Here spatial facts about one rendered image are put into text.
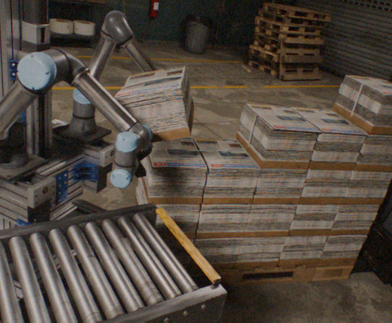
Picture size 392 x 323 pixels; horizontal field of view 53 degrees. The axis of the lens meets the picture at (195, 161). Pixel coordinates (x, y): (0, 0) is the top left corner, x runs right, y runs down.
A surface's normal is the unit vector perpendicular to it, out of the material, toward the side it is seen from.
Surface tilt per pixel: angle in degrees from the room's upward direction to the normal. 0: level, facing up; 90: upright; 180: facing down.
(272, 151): 90
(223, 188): 90
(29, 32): 90
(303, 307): 0
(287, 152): 90
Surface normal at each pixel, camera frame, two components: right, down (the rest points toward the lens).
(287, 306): 0.17, -0.88
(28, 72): -0.16, 0.32
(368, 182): 0.25, 0.47
